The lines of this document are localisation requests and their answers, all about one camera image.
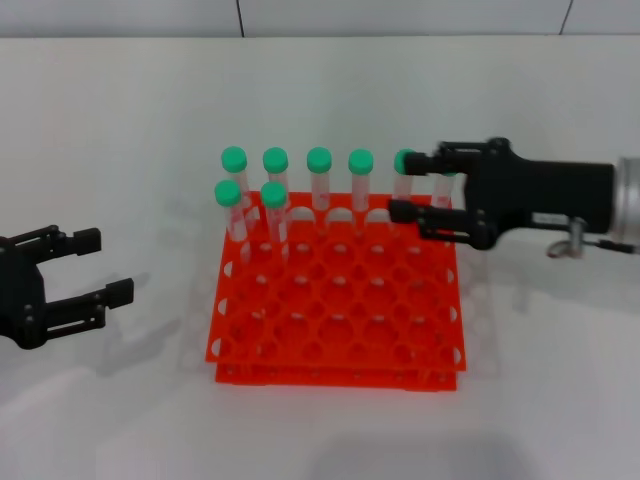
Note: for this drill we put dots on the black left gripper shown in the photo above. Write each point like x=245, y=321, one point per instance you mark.
x=20, y=295

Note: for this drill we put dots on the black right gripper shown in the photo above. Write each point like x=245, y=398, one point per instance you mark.
x=540, y=195

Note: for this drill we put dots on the green-capped clear test tube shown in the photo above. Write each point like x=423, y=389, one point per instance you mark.
x=275, y=195
x=227, y=194
x=275, y=160
x=443, y=192
x=319, y=160
x=361, y=161
x=401, y=190
x=234, y=160

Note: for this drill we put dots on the orange plastic test tube rack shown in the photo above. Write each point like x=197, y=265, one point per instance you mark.
x=340, y=300

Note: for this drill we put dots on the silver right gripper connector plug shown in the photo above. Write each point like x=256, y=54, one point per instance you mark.
x=576, y=235

